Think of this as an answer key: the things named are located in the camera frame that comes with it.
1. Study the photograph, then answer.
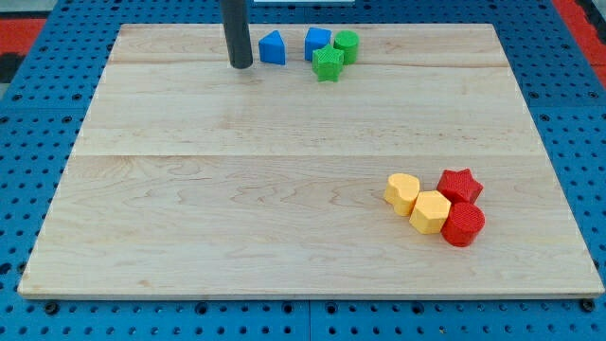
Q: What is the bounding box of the green star block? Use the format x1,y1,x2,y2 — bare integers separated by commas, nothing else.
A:
312,45,345,82

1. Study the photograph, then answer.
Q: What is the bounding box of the red star block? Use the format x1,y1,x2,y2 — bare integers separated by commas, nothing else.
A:
437,169,484,204

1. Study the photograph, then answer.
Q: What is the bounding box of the yellow heart block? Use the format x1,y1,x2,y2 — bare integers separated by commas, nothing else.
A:
383,173,420,217

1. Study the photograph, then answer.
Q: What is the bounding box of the light wooden board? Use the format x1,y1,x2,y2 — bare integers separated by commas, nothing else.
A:
18,24,604,300

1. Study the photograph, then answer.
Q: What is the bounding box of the blue triangle block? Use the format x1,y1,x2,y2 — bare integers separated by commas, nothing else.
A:
258,30,286,65

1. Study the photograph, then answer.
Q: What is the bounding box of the blue cube block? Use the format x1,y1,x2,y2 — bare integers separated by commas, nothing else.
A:
304,27,331,62

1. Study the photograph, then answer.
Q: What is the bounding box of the yellow hexagon block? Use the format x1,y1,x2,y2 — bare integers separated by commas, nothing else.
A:
409,190,452,234

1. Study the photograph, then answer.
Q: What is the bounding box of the green cylinder block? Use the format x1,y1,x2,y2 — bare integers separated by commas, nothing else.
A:
333,30,360,65

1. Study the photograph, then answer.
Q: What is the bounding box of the red cylinder block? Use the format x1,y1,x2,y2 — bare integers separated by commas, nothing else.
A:
441,202,486,247

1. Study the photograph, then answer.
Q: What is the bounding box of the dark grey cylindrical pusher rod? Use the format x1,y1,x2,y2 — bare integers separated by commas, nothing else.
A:
220,0,253,69

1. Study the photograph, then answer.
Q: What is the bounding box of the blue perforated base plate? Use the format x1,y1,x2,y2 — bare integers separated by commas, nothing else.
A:
1,0,605,340

